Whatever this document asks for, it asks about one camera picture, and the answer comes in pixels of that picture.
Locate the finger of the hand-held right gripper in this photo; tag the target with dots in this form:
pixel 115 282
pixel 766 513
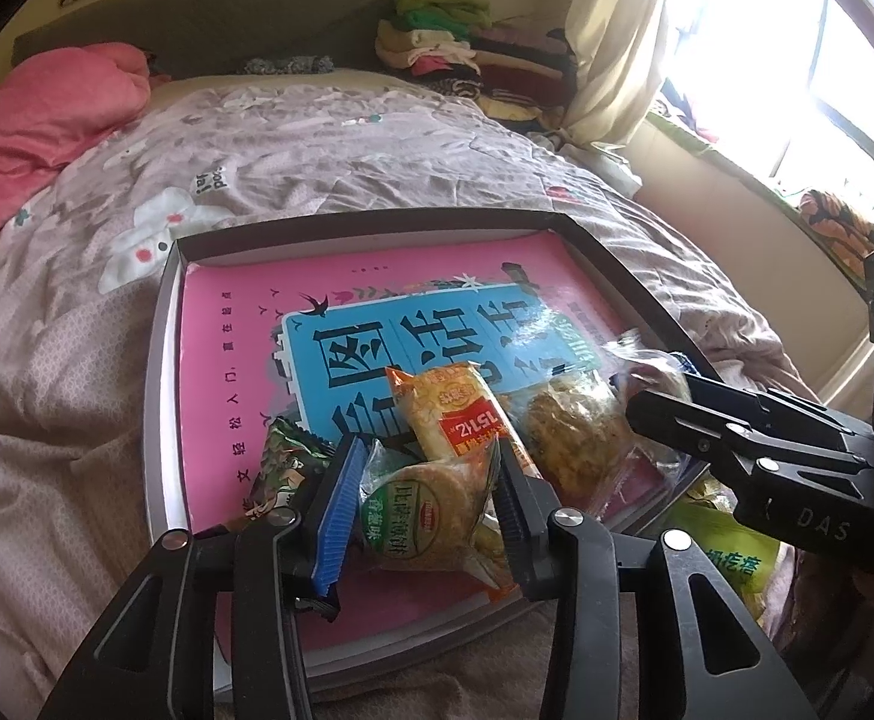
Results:
pixel 692 427
pixel 766 409

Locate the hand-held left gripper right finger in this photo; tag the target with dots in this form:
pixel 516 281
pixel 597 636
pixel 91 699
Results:
pixel 518 540

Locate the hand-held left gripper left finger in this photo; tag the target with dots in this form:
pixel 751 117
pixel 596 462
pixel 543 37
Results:
pixel 335 517

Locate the green label biscuit packet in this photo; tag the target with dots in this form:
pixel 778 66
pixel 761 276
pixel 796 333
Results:
pixel 422 517

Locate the clear pastry packet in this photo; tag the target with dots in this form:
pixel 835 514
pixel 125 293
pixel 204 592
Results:
pixel 575 427

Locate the orange yellow snack packet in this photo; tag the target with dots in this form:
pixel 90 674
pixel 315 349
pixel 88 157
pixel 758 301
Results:
pixel 448 409

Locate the blue snack packet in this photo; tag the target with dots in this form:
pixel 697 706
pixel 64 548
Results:
pixel 688 366

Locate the dark green snack packet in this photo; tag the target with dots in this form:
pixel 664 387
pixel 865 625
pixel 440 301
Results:
pixel 283 469

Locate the lime green snack bag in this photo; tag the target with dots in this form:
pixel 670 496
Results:
pixel 714 547

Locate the floral cushion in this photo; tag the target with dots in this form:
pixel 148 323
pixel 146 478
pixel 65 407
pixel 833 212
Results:
pixel 841 229

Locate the pink and blue book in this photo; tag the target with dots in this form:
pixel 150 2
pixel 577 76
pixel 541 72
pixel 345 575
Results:
pixel 234 315

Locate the colourful cloth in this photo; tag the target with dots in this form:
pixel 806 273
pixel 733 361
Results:
pixel 684 116

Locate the beige knit blanket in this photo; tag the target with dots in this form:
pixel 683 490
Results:
pixel 47 405

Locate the window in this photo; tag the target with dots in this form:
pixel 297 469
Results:
pixel 781 52

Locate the printed grey-pink quilt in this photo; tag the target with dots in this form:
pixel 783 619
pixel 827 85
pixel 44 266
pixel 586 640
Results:
pixel 332 142

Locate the cream curtain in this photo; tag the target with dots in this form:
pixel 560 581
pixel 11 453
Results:
pixel 617 37

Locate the pile of folded clothes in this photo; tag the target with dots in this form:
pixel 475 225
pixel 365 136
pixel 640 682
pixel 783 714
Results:
pixel 474 60

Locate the dark patterned cloth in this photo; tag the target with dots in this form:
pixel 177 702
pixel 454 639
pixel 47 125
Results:
pixel 287 65

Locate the pink blanket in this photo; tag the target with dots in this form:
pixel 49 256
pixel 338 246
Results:
pixel 39 112

